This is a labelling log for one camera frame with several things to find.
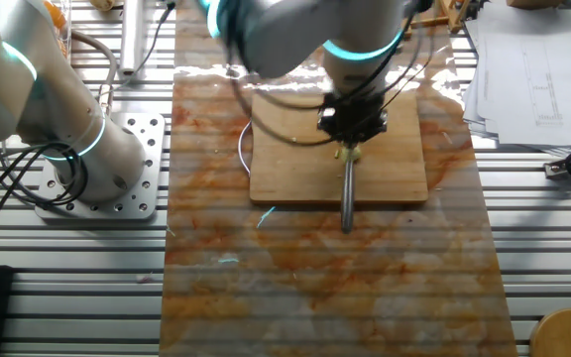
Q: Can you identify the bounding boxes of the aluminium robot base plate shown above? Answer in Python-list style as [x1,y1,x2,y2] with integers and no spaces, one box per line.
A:
[35,112,167,221]

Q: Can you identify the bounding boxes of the steel cleaver knife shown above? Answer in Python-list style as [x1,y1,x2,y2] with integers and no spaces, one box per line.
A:
[339,143,357,236]

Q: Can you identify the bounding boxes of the orange fruit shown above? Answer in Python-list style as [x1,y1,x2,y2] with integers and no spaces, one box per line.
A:
[51,32,70,57]
[45,1,67,30]

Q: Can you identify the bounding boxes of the round wooden disc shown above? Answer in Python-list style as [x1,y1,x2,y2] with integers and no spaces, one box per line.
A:
[529,307,571,357]

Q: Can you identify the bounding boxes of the orange white marbled mat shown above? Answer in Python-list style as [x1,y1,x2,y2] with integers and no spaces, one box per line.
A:
[159,0,519,357]

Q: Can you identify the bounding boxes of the black cable loop bundle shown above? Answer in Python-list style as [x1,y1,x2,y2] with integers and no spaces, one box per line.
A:
[0,141,91,244]

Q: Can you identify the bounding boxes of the white plastic wrap roll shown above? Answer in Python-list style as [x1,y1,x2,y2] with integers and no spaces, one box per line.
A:
[118,0,147,79]

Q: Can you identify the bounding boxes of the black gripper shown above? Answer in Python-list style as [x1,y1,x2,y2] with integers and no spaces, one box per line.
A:
[316,93,389,149]

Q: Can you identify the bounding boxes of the wooden cutting board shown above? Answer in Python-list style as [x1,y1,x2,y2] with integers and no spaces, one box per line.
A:
[238,91,429,205]

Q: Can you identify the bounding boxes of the wooden peg rack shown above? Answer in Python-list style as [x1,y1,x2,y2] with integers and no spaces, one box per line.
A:
[402,0,470,35]

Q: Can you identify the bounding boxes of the pale green scallion piece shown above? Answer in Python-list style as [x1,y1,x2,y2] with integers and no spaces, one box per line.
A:
[339,144,364,164]

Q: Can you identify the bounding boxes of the clear plastic fruit pack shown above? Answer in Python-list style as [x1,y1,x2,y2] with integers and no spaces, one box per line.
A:
[42,0,72,60]

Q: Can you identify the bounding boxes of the stack of white papers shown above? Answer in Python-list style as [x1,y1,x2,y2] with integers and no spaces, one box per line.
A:
[461,4,571,150]

